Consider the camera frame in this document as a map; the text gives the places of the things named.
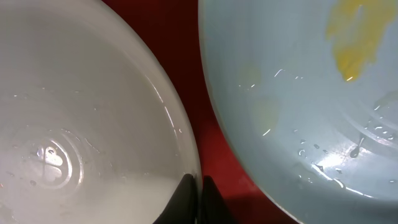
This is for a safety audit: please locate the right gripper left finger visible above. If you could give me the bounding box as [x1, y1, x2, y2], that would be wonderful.
[154, 174, 198, 224]

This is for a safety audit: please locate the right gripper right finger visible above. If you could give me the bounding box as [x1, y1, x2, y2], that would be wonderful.
[199, 175, 237, 224]

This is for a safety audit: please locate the white plate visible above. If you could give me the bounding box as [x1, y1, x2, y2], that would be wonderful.
[1, 1, 201, 223]

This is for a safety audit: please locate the red tray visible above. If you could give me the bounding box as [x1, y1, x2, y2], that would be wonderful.
[104, 0, 293, 223]

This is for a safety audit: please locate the light blue plate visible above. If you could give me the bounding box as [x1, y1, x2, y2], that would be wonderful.
[198, 0, 397, 223]

